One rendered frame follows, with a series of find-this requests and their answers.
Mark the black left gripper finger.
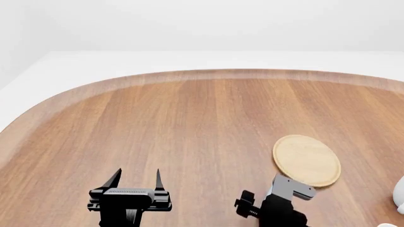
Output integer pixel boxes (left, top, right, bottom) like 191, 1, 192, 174
154, 168, 165, 192
101, 168, 122, 191

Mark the round light wooden plate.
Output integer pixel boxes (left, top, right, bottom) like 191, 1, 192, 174
272, 134, 342, 189

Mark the white mug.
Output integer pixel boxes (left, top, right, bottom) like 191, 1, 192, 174
391, 175, 404, 215

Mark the grey left gripper camera box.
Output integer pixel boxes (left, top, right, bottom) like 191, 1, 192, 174
103, 187, 155, 199

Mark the grey gripper camera box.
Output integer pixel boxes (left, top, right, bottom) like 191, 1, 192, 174
103, 187, 155, 199
266, 173, 317, 202

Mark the grey right gripper camera box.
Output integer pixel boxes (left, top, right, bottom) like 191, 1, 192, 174
266, 173, 317, 202

